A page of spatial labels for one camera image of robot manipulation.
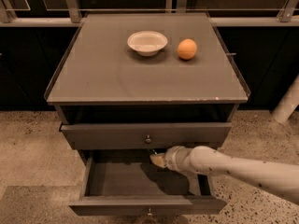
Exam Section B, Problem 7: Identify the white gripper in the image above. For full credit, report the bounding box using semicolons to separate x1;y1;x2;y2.
149;146;194;173

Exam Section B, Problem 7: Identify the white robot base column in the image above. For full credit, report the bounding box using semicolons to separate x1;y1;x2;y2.
272;75;299;123

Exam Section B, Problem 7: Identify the round top drawer knob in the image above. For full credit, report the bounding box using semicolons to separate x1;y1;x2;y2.
144;135;153;145

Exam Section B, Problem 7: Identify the open middle drawer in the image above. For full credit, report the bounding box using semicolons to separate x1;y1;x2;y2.
69;149;226;216

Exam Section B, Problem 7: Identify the closed top drawer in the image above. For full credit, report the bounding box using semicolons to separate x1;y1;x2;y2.
61;122;232;150

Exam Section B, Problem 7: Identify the grey drawer cabinet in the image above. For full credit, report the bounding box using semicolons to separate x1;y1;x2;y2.
44;12;251;167

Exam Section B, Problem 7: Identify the orange fruit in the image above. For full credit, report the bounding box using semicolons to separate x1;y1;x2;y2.
177;39;197;60

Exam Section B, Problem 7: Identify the white paper bowl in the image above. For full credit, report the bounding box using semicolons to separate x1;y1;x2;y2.
127;31;168;57

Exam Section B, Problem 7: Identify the metal window rail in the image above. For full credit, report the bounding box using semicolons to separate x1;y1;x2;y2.
0;0;299;27

